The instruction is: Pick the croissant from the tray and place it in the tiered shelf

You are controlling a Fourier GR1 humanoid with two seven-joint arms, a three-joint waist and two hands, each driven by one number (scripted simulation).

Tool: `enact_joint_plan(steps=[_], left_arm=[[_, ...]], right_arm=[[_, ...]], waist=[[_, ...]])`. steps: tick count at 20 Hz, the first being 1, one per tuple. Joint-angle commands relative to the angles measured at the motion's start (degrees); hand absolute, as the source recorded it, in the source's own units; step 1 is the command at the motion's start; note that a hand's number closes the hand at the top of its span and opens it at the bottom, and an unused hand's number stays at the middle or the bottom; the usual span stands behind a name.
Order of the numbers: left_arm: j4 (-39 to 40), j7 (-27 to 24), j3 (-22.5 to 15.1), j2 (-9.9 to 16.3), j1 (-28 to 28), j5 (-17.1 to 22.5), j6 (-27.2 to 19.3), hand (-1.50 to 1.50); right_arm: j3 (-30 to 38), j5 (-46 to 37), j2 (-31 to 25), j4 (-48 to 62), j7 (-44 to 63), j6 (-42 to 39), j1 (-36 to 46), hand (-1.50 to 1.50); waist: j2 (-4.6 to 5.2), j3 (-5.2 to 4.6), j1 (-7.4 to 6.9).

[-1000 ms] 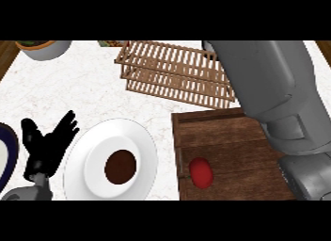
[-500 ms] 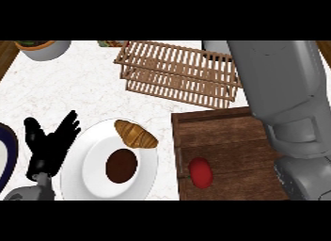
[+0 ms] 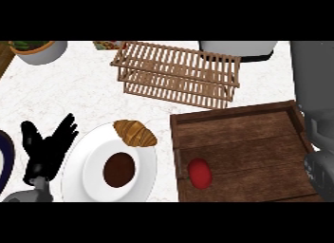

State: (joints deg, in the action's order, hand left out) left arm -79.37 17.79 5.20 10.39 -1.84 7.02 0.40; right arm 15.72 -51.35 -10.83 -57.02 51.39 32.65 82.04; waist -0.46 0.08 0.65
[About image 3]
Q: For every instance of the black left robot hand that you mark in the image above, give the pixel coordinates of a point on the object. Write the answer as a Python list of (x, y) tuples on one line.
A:
[(47, 152)]

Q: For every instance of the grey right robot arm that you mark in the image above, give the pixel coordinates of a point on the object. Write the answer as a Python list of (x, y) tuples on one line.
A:
[(321, 79)]

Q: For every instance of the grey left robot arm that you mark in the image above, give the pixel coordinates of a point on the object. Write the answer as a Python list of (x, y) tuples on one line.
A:
[(33, 194)]

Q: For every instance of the golden brown croissant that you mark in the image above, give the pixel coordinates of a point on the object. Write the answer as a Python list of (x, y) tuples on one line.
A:
[(135, 134)]

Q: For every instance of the pale wooden tiered shelf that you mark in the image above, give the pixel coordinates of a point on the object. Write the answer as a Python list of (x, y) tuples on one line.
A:
[(176, 74)]

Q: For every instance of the dark wooden tray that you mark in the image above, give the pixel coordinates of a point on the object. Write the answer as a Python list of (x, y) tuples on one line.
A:
[(249, 142)]

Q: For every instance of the white round plate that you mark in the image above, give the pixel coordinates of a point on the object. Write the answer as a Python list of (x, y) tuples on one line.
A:
[(88, 164)]

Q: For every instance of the dark brown round cake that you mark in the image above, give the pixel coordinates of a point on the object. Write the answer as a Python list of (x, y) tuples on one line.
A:
[(119, 170)]

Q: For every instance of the grey pot with green plant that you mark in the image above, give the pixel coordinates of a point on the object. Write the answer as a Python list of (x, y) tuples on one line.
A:
[(39, 53)]

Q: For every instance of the red apple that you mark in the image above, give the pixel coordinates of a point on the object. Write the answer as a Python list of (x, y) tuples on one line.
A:
[(200, 174)]

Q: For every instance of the colourful printed box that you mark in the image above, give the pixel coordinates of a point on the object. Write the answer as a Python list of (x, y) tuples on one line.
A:
[(107, 45)]

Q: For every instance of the pale grey appliance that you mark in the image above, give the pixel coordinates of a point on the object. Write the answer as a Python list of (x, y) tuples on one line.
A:
[(235, 47)]

